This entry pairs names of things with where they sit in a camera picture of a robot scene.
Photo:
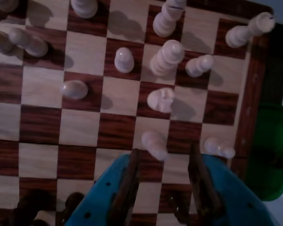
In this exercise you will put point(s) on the white wooden rook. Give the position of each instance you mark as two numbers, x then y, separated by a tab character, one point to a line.
238	35

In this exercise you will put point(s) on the dark wooden knight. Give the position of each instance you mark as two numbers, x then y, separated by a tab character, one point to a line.
30	207

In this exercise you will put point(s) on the white wooden knight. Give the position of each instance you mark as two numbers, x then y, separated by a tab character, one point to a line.
159	100
4	4

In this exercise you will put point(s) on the wooden chessboard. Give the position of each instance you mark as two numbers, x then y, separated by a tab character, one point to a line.
42	87

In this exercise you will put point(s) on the green plastic tray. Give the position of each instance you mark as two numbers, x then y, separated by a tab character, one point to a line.
268	146

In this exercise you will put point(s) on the dark wooden pawn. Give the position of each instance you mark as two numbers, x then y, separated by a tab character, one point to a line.
72	204
179	207

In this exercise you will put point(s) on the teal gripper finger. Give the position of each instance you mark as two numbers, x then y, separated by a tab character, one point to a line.
231	202
101	200

